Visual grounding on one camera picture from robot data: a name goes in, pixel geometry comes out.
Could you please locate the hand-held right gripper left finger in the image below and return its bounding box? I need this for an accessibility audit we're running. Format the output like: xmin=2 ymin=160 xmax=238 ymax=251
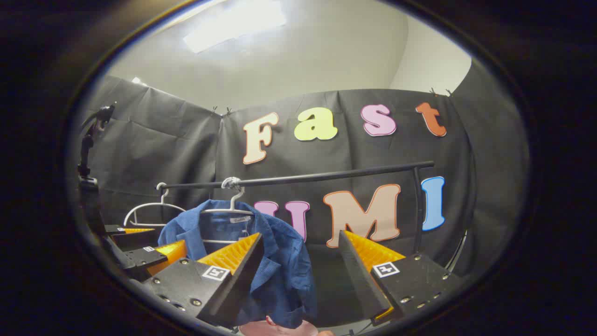
xmin=142 ymin=232 xmax=264 ymax=328

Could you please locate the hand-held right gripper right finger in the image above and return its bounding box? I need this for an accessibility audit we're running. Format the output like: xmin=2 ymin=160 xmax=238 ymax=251
xmin=338 ymin=230 xmax=463 ymax=327

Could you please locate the blue corduroy shirt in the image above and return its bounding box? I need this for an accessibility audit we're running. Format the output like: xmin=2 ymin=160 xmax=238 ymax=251
xmin=158 ymin=200 xmax=319 ymax=329

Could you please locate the pink laundry hamper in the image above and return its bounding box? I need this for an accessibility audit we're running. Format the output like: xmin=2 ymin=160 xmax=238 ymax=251
xmin=238 ymin=316 xmax=336 ymax=336

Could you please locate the white hanger with taped hook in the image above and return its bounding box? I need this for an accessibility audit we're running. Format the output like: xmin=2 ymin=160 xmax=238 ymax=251
xmin=201 ymin=177 xmax=255 ymax=245

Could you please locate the white empty hanger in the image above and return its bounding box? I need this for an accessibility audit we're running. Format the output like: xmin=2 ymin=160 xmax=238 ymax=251
xmin=123 ymin=182 xmax=187 ymax=228

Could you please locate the black clothes rack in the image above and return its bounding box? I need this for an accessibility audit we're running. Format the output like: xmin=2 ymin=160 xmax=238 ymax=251
xmin=156 ymin=161 xmax=435 ymax=255

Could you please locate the black backdrop cloth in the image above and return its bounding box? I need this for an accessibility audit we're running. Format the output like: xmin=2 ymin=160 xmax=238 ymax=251
xmin=75 ymin=74 xmax=530 ymax=281

